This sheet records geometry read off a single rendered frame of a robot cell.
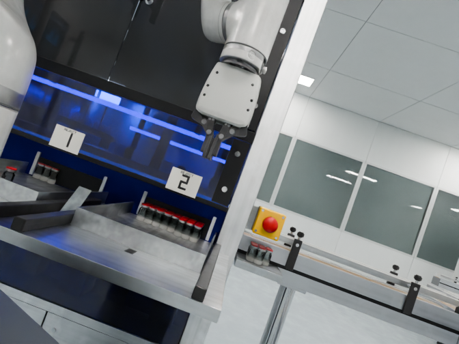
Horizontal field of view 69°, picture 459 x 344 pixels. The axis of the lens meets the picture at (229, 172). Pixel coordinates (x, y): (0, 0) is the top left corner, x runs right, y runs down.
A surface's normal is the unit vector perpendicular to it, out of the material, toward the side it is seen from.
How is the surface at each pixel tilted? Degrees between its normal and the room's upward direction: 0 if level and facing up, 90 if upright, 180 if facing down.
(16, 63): 86
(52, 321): 90
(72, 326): 90
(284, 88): 90
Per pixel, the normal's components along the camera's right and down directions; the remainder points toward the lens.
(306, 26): -0.03, -0.06
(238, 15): -0.56, -0.21
